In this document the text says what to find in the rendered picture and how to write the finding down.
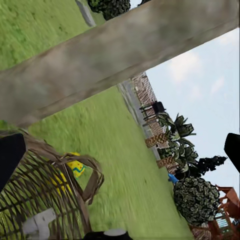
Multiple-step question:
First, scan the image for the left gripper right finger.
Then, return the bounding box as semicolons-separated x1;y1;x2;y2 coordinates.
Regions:
224;133;240;173

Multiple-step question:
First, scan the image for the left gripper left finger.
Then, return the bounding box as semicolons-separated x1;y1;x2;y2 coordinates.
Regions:
0;132;27;193

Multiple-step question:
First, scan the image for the wicker basket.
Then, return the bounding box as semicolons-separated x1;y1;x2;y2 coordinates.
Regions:
0;128;105;240

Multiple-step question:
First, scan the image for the easter egg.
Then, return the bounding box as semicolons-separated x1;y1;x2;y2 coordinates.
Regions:
67;152;86;178

